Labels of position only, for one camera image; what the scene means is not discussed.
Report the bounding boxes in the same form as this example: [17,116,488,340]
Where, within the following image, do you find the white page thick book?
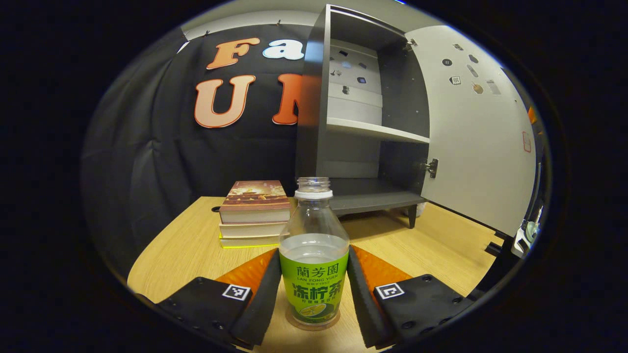
[219,222,288,239]

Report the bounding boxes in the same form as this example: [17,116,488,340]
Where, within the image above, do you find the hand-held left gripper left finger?
[157,248,283,350]

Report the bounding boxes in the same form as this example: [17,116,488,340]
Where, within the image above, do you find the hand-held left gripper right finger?
[346,244,474,350]

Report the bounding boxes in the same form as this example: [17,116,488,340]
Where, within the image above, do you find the black backdrop cloth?
[81,22,319,280]

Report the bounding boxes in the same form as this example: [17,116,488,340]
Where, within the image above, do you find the round brown coaster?
[286,314,341,332]

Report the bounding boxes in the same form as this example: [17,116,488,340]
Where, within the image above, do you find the white cabinet shelf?
[326,118,431,144]

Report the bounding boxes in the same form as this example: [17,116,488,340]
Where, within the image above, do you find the green label clear bottle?
[279,177,350,331]

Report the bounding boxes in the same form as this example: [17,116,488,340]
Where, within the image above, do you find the dark grey cabinet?
[296,4,432,229]

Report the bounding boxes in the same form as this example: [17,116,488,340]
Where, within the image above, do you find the red cover book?
[219,180,291,224]

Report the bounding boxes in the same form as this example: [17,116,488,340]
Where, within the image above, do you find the white cabinet door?
[405,25,537,237]

